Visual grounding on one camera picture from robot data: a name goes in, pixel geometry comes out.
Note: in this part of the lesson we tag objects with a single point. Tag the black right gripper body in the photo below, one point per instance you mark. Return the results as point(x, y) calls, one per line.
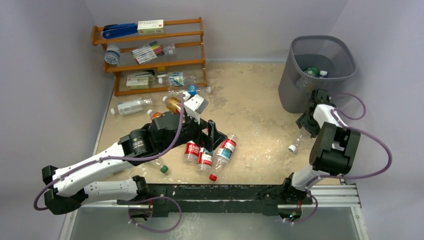
point(308, 120)

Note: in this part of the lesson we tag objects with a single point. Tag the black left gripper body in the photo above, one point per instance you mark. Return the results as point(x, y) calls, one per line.
point(190, 131)

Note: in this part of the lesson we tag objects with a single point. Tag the red scenic label bottle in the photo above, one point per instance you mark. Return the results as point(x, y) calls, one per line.
point(223, 156)

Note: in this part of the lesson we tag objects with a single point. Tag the clear crushed bottle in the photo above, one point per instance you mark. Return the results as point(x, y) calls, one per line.
point(299, 141)

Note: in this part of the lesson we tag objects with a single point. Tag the green label tea bottle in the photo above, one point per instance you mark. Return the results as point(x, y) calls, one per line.
point(312, 72)

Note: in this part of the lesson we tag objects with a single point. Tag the clear purple label bottle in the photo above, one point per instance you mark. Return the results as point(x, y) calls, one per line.
point(304, 82)

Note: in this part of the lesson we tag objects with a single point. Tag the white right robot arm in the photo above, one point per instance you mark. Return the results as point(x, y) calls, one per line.
point(333, 152)

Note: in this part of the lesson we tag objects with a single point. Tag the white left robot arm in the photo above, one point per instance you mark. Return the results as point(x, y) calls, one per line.
point(68, 188)

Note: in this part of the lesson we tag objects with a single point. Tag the grey mesh waste bin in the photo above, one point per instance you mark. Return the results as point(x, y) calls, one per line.
point(313, 62)

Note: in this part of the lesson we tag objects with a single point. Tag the orange juice bottle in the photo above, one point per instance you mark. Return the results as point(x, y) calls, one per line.
point(153, 114)

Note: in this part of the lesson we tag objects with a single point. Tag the red cap scenic bottle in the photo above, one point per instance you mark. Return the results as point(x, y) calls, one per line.
point(205, 160)

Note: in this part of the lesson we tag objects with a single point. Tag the red label tea bottle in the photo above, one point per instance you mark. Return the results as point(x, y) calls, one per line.
point(173, 104)

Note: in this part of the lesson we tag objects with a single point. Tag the red cap water bottle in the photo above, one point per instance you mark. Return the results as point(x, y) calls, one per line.
point(192, 151)

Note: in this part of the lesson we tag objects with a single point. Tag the green label water bottle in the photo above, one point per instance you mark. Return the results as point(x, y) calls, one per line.
point(159, 165)

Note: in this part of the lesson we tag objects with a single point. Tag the clear bottle white label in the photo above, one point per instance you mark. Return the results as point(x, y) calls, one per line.
point(131, 106)

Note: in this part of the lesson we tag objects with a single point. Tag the clear bottle blue label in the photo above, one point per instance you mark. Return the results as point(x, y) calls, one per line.
point(189, 90)

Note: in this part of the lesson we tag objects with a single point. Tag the blue white label bottle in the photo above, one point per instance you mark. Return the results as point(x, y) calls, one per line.
point(178, 78)

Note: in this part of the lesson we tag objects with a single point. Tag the green white carton box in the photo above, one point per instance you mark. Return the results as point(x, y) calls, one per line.
point(142, 82)

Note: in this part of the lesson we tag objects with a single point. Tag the wooden shelf rack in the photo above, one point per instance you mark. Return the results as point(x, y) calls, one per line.
point(182, 42)

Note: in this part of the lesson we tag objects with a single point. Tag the pack of coloured markers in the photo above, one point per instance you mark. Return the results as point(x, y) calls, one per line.
point(147, 52)

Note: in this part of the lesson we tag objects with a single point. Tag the white red box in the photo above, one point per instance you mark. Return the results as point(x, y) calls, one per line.
point(150, 27)

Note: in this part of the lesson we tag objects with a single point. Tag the blue stapler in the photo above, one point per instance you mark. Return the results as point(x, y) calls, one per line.
point(119, 30)

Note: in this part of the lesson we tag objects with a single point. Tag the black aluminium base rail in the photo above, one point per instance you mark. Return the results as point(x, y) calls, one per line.
point(233, 198)

